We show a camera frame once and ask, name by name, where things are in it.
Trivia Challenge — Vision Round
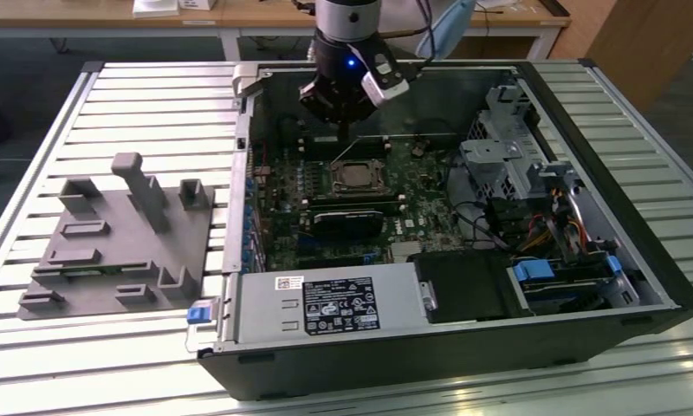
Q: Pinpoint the coloured power wire bundle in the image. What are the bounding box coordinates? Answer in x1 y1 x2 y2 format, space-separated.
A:
516 214 593 255

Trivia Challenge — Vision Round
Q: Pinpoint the black PC case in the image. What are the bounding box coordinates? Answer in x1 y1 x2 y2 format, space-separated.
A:
194 59 693 402

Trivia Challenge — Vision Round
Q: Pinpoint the grey power supply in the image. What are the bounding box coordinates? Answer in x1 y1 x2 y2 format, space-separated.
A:
229 263 428 347

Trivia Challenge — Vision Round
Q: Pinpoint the hard disk in blue carrier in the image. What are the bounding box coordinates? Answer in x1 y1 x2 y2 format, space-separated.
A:
508 256 613 313

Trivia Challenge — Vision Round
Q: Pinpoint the green RAM stick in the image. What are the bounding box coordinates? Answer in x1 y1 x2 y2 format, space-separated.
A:
308 197 398 213
61 267 152 277

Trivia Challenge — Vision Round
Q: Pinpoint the silver CPU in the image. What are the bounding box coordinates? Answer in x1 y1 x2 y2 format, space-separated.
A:
340 164 380 185

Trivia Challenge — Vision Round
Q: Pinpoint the small silver heatsink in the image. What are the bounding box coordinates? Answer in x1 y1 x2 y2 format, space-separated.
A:
390 241 428 257

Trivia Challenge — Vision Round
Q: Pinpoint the CPU socket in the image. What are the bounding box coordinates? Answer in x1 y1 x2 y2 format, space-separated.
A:
328 159 390 195

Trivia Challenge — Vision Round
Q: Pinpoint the metal drive cage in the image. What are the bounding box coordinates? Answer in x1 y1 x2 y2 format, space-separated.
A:
454 82 582 201

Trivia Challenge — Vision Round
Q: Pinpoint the black graphics card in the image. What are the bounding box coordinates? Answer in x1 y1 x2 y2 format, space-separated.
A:
309 210 385 240

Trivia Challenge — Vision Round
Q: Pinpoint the green motherboard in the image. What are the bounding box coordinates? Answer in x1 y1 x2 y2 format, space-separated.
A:
246 138 469 272

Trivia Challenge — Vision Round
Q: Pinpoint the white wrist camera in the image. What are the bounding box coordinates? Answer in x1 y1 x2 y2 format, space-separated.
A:
357 51 412 107

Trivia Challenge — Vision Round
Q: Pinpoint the blue case latch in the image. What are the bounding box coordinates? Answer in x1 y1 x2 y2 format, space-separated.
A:
186 302 217 326

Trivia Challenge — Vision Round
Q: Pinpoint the wooden cabinet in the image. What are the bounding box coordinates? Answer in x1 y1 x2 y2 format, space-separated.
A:
585 0 693 112

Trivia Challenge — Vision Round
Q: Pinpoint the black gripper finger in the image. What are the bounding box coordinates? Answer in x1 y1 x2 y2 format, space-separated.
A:
298 80 349 142
345 83 378 142

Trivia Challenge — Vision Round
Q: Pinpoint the wooden desk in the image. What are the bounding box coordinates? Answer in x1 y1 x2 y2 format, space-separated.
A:
0 0 573 62

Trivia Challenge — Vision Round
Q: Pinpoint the grey parts rack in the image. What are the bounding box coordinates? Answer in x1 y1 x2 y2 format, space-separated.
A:
17 151 218 322

